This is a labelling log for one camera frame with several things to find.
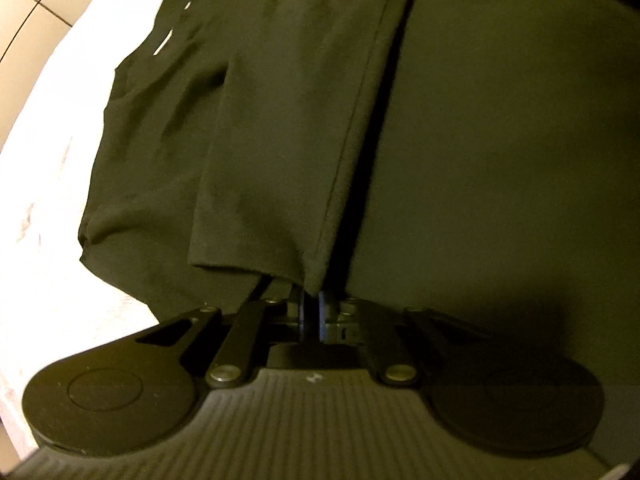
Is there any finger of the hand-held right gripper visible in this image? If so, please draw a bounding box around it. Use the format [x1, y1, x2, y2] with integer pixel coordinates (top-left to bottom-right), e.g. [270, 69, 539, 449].
[316, 290, 493, 389]
[134, 287, 309, 390]

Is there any dark green garment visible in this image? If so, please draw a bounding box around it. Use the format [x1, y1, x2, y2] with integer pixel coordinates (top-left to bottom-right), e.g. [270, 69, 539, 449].
[77, 0, 640, 328]

